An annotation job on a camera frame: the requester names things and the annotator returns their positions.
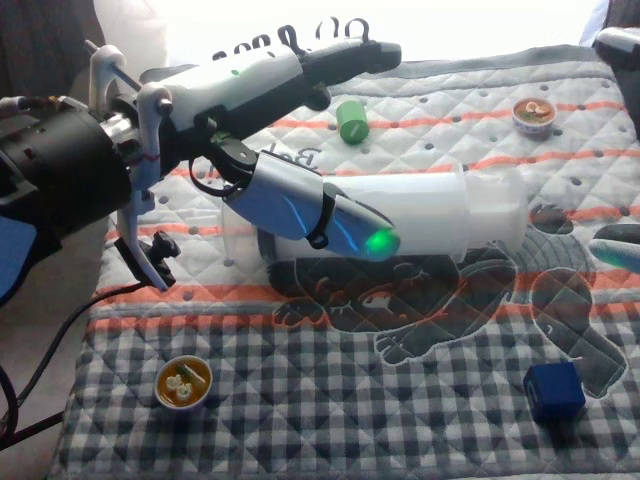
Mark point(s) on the blue toy cube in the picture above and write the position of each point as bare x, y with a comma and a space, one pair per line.
555, 395

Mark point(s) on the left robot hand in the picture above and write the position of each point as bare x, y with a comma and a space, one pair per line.
240, 85

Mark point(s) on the toy bowl of egg soup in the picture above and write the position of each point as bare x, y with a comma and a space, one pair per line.
532, 117

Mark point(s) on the green toy block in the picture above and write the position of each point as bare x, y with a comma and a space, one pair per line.
352, 125

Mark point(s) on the translucent white plastic container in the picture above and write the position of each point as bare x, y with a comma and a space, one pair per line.
425, 210

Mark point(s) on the grey quilt with bear print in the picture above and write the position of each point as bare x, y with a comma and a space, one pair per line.
350, 400

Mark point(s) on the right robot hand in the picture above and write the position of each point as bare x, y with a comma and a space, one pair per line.
617, 45

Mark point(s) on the toy bowl of yellow soup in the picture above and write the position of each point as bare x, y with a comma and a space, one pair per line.
182, 382

